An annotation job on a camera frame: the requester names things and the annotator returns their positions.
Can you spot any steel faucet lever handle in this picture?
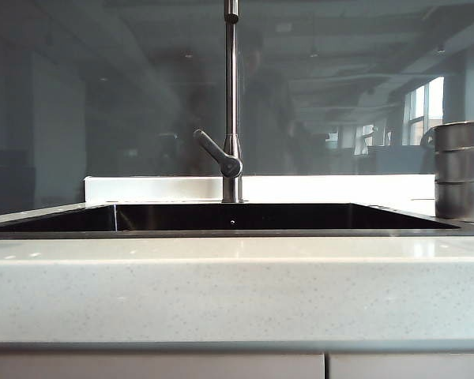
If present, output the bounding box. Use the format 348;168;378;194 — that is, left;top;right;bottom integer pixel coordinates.
193;129;244;178

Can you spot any narrow grey cabinet door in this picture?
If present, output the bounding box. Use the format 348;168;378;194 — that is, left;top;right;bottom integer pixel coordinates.
327;352;474;379

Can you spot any wide grey cabinet door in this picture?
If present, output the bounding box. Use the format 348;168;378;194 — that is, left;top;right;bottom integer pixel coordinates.
0;352;326;379

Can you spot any stainless steel faucet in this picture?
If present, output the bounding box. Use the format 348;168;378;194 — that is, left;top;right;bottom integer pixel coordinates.
221;0;245;204

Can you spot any black stainless steel sink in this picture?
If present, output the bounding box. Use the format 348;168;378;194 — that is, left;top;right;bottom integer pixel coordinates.
0;202;474;238

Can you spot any ribbed stainless steel mug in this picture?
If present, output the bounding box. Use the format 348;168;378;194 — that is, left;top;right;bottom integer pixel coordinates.
420;120;474;220

